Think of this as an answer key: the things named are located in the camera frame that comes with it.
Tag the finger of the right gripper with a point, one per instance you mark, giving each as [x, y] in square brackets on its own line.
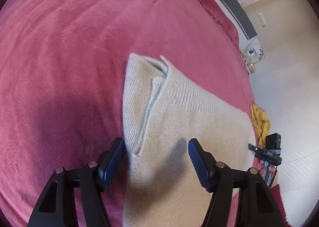
[252, 148]

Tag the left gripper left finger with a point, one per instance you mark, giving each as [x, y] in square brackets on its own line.
[56, 205]

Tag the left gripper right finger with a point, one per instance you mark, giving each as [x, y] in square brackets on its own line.
[256, 204]

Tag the beige knit sweater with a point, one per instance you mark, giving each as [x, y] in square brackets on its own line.
[162, 111]

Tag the person right forearm red sleeve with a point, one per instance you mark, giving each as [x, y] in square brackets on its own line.
[275, 190]

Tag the person right hand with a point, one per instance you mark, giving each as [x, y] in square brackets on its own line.
[269, 175]

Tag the yellow garment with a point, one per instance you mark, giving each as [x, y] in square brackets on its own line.
[261, 124]

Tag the white bedside table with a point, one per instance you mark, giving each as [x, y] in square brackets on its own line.
[252, 54]

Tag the dark pink pillow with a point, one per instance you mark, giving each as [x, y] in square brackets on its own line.
[214, 10]

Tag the grey white headboard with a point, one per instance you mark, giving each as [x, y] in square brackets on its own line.
[241, 18]

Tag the pink bed blanket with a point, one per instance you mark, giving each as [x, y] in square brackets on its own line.
[62, 75]

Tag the wall power socket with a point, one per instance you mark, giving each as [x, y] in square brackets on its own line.
[262, 19]

